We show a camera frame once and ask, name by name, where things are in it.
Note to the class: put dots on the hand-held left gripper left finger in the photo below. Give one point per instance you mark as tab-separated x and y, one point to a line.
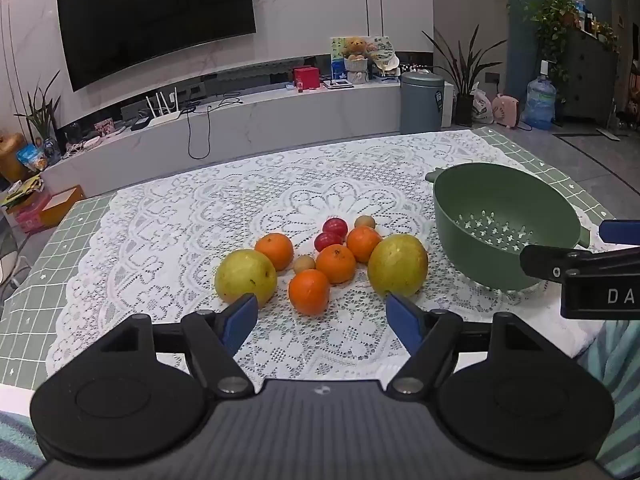
239	320

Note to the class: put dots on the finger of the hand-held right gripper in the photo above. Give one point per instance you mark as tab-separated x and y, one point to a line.
545	262
622	231

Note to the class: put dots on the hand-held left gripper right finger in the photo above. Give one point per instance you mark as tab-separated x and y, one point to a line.
405	322

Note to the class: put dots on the yellow-green pear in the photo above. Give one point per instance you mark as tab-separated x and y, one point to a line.
397	266
246	277

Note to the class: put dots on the orange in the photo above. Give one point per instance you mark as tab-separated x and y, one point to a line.
309	291
364	244
336	263
274	251

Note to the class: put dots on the small brown kiwi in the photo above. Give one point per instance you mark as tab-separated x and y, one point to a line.
365	221
304	264

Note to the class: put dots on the green colander bowl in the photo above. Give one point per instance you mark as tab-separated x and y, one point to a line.
475	200

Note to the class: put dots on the teal striped cloth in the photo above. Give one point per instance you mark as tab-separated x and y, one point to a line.
620	385
17	447

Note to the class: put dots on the blue water jug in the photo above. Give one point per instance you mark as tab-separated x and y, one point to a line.
540	105

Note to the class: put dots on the dark green cabinet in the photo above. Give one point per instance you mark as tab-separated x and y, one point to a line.
590	80

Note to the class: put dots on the pink heater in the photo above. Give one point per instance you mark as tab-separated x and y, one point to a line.
506	110

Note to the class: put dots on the white plastic bag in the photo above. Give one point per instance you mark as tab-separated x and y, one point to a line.
481	107

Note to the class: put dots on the white lace tablecloth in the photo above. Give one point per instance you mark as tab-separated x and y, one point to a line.
325	175

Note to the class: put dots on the green checked tablecloth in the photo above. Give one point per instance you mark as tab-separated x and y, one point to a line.
75	240

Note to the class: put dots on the grey trash can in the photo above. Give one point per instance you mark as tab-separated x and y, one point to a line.
421	102

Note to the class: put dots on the long-leaf potted plant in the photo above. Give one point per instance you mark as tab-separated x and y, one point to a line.
465	75

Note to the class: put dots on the orange cardboard box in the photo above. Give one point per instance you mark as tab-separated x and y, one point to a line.
60	207

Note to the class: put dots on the white marble media console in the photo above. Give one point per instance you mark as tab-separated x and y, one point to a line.
300	115

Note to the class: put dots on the trailing ivy plant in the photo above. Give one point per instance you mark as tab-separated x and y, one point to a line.
552	25

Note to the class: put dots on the white router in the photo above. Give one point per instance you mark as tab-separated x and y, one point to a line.
162	115

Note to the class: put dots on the small black box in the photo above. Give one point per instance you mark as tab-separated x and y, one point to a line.
140	123

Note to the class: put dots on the pink photo card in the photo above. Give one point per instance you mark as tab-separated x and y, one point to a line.
104	126

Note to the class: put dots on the red box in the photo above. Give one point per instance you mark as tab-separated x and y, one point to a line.
306	79

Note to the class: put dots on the pile of green papers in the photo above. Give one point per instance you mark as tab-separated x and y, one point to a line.
22	191

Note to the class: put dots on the blue snack bag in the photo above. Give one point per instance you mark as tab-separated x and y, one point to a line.
31	157

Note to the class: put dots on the teddy bear gift set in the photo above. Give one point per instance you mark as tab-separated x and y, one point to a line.
337	52

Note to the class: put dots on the brown teddy bear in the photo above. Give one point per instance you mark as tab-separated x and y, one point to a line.
356	47

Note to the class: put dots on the potted plant in glass vase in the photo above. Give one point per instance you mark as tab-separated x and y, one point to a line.
42	120

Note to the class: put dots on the golden vase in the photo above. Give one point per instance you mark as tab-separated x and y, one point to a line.
11	155

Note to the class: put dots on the black curved television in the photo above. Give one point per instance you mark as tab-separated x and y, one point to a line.
155	20

